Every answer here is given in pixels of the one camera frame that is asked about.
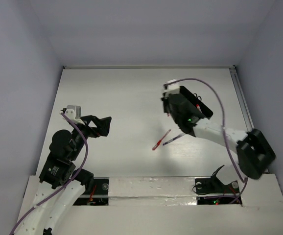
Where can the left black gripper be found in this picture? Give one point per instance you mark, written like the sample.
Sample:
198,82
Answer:
90,125

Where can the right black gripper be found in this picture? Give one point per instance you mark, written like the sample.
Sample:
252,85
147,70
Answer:
165,101

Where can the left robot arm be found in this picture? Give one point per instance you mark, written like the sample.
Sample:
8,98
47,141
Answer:
61,183

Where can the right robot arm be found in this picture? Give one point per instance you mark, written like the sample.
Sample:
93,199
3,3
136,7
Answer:
226,137

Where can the blue pen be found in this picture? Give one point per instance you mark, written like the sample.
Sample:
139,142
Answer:
173,139

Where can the black oblong container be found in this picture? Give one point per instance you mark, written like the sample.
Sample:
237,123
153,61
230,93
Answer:
205,110

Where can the silver foil covered beam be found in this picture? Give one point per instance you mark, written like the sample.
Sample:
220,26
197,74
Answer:
151,191

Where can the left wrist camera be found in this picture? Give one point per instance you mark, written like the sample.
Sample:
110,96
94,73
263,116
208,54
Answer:
72,112

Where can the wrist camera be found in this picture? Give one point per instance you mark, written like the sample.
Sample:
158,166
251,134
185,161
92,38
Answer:
171,87
72,112

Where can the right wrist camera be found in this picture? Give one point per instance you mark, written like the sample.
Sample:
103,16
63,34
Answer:
171,87

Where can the aluminium rail right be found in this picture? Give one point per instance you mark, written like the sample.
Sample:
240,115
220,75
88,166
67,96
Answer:
244,105

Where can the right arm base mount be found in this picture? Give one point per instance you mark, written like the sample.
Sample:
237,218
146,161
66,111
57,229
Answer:
213,185

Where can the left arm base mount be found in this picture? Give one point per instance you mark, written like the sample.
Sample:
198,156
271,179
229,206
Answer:
96,195

